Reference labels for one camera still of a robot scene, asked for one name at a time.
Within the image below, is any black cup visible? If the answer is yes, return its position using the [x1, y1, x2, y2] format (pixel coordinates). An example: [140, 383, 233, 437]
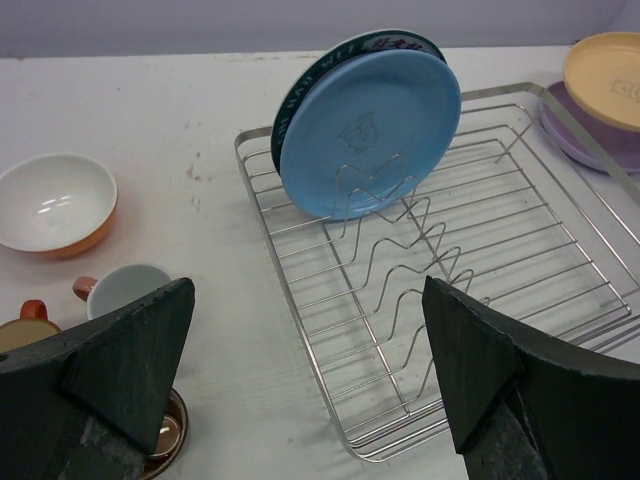
[145, 389, 189, 470]

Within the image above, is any orange bowl white inside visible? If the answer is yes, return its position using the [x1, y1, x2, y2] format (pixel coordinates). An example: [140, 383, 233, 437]
[1, 153, 119, 258]

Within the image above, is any dark teal plate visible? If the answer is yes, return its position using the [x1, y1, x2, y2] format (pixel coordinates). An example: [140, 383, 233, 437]
[270, 29, 447, 173]

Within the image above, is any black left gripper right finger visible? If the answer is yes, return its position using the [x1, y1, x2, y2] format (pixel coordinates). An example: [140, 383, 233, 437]
[422, 277, 639, 479]

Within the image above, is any metal wire dish rack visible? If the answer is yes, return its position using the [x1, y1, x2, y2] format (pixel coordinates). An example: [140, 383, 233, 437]
[234, 82, 639, 463]

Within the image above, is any pink dotted mug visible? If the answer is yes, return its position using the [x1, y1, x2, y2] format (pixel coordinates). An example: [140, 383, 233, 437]
[72, 263, 173, 320]

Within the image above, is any light blue plate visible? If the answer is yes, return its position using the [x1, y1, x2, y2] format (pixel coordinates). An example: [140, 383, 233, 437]
[279, 50, 461, 220]

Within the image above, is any yellow plate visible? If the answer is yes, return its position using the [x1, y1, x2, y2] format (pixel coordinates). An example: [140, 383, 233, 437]
[563, 32, 639, 132]

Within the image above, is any purple plate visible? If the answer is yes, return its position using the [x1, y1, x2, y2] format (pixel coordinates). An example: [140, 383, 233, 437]
[538, 80, 640, 174]

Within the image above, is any orange mug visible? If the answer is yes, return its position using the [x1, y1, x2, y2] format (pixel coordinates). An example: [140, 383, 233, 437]
[0, 299, 61, 353]

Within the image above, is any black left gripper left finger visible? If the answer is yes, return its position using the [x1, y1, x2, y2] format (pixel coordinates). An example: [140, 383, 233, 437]
[1, 277, 195, 479]

